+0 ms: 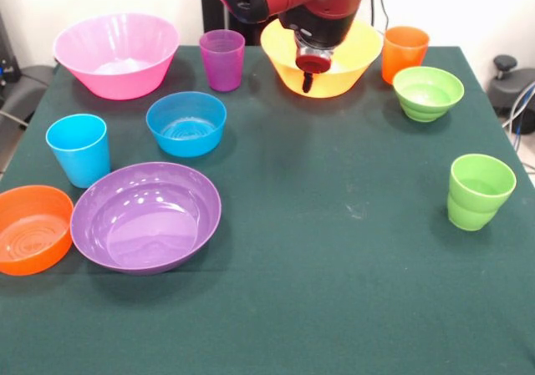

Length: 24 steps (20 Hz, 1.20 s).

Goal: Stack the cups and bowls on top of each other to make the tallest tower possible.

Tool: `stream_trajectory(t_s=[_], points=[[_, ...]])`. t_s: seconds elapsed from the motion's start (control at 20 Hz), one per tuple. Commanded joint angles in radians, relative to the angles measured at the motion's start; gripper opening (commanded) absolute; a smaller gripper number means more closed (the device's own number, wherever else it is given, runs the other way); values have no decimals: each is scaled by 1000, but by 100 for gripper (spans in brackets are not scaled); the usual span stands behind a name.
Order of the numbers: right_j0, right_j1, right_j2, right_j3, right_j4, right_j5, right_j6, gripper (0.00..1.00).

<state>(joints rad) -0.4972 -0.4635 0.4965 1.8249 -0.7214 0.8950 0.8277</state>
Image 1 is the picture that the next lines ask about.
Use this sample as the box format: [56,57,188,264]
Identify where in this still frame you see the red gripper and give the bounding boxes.
[295,48,331,94]

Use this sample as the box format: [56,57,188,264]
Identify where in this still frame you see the yellow plastic bowl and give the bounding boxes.
[259,18,384,99]

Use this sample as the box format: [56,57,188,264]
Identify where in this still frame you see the green plastic bowl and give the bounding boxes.
[392,66,466,123]

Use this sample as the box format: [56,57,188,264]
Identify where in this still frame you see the purple plastic bowl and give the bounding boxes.
[69,161,222,276]

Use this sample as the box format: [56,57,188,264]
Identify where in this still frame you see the orange plastic bowl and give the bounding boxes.
[0,185,74,277]

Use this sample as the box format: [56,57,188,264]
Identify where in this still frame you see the purple plastic cup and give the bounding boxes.
[198,29,246,93]

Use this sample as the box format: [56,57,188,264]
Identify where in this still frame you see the orange plastic cup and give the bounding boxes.
[381,26,431,84]

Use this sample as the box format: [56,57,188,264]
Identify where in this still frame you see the blue plastic bowl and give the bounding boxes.
[145,91,227,159]

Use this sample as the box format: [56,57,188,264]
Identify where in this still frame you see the pink plastic bowl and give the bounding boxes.
[53,12,181,101]

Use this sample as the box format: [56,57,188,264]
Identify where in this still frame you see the green plastic cup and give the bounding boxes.
[446,154,517,231]

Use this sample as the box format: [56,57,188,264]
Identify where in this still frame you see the dark green tablecloth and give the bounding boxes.
[0,44,535,375]

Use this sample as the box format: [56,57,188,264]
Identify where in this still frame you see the blue plastic cup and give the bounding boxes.
[45,114,112,189]

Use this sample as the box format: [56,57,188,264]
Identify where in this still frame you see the grey chair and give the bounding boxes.
[0,63,55,129]

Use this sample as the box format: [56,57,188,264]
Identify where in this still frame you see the dark equipment box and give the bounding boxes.
[0,11,22,89]

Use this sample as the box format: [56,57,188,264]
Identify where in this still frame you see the blue and white cables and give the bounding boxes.
[501,80,535,150]

